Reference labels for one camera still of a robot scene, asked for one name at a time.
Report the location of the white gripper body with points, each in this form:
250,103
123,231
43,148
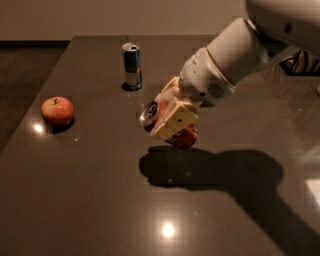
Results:
202,79

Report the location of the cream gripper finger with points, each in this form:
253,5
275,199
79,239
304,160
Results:
175,116
171,90

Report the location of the red coke can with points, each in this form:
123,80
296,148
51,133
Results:
184,139

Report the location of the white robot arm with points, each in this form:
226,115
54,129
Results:
273,30

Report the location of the blue silver energy drink can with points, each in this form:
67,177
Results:
132,65

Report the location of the red apple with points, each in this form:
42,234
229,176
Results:
57,111

